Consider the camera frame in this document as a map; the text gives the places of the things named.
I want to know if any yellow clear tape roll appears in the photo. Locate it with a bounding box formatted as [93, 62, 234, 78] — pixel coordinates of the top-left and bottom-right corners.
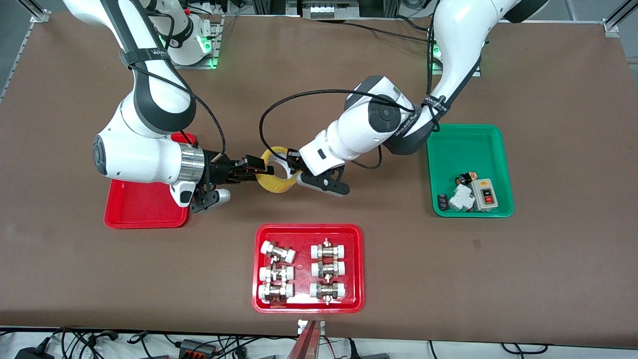
[256, 146, 300, 194]

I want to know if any red tray holding fittings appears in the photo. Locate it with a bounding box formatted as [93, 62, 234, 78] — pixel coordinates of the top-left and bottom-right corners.
[252, 223, 365, 314]

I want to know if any empty red plastic tray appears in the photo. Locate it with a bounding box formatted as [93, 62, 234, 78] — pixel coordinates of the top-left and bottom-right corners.
[104, 132, 196, 229]

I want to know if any green plastic tray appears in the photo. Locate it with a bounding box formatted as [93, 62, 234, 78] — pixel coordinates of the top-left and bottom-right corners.
[426, 124, 515, 218]

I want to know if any white capped metal pipe fitting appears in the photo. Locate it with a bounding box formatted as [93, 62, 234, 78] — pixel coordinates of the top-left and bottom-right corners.
[311, 238, 346, 260]
[311, 260, 346, 279]
[259, 264, 295, 284]
[261, 240, 297, 264]
[310, 281, 346, 305]
[258, 283, 295, 304]

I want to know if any grey terminal block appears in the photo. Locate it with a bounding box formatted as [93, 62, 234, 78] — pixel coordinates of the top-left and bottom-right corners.
[302, 0, 360, 19]

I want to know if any white circuit breaker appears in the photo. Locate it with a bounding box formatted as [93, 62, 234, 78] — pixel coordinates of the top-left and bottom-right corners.
[449, 185, 475, 212]

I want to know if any red aluminium profile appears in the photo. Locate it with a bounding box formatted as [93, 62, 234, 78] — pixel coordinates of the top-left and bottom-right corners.
[287, 320, 322, 359]

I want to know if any black connector box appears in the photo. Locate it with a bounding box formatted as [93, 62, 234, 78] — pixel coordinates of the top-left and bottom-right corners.
[178, 339, 218, 358]

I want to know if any black power adapter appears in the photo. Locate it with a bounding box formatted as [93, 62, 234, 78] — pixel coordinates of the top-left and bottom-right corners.
[15, 346, 54, 359]

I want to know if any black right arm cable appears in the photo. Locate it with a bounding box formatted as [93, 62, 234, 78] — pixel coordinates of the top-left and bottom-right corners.
[127, 55, 228, 161]

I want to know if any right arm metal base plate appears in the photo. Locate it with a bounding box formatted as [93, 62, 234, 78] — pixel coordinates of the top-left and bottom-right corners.
[172, 15, 223, 69]

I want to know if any long black table cable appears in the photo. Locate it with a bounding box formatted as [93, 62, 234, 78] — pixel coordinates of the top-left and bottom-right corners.
[344, 21, 435, 42]

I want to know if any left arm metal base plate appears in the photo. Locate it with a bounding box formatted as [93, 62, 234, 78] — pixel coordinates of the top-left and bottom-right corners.
[430, 44, 482, 77]

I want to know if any short black table cable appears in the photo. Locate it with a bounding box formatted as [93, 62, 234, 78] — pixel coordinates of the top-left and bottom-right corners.
[396, 15, 435, 32]

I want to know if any grey push button switch box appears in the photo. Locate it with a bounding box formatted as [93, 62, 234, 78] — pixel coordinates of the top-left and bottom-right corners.
[471, 179, 499, 212]

